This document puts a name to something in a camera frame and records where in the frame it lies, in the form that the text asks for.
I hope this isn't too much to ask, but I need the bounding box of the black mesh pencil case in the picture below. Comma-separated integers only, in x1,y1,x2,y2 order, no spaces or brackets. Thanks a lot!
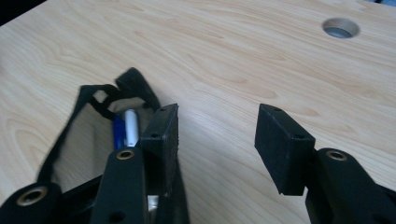
36,66,191,224

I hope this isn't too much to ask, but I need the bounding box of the white pen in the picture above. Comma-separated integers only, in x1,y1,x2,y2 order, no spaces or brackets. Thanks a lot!
123,108,140,148

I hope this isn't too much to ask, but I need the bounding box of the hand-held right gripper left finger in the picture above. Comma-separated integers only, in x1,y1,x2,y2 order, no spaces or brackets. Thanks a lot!
89,103,181,224

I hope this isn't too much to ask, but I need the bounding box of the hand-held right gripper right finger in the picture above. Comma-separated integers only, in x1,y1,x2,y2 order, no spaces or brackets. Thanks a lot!
253,103,396,224

